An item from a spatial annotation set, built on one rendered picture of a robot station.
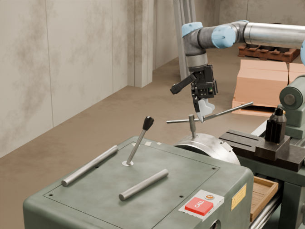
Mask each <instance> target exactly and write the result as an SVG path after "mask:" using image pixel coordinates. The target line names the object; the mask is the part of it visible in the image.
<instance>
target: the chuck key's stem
mask: <svg viewBox="0 0 305 229"><path fill-rule="evenodd" d="M188 117H189V124H190V130H191V132H192V138H196V124H195V122H194V119H195V117H194V115H193V114H190V115H189V116H188Z"/></svg>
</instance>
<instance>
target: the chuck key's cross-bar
mask: <svg viewBox="0 0 305 229"><path fill-rule="evenodd" d="M253 104H254V103H253V101H252V102H249V103H246V104H243V105H240V106H237V107H234V108H231V109H228V110H225V111H222V112H220V113H217V114H213V115H210V116H208V117H205V118H203V121H206V120H209V119H212V118H215V117H218V116H221V115H224V114H227V113H230V112H232V111H235V110H239V109H242V108H245V107H247V106H250V105H253ZM199 121H200V120H199V119H194V122H199ZM185 122H189V119H178V120H167V124H170V123H185Z"/></svg>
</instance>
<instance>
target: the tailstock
mask: <svg viewBox="0 0 305 229"><path fill-rule="evenodd" d="M279 99H280V104H279V105H278V106H277V107H281V108H282V109H283V110H284V111H285V117H286V119H287V120H286V127H285V135H287V136H290V137H293V138H298V139H303V138H304V137H305V74H303V75H299V76H297V77H296V78H295V80H294V81H293V82H291V83H290V84H289V85H287V86H286V87H285V88H284V89H283V90H282V91H281V92H280V95H279Z"/></svg>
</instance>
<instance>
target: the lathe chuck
mask: <svg viewBox="0 0 305 229"><path fill-rule="evenodd" d="M196 136H199V137H198V138H194V139H191V137H192V134H190V135H187V136H185V137H183V138H182V139H181V140H179V141H178V142H182V141H192V142H197V143H200V144H202V145H205V146H206V147H208V148H210V149H211V150H213V151H214V152H215V153H216V154H217V155H218V156H219V157H220V158H221V159H222V160H223V161H226V162H230V163H233V164H237V165H240V162H239V160H238V158H237V157H236V155H235V154H234V152H233V151H232V150H230V151H229V152H230V153H229V152H227V151H226V150H225V149H224V148H223V147H222V146H221V144H222V143H223V141H221V140H220V139H218V138H216V137H214V136H211V135H208V134H202V133H196ZM178 142H176V143H178ZM220 143H221V144H220Z"/></svg>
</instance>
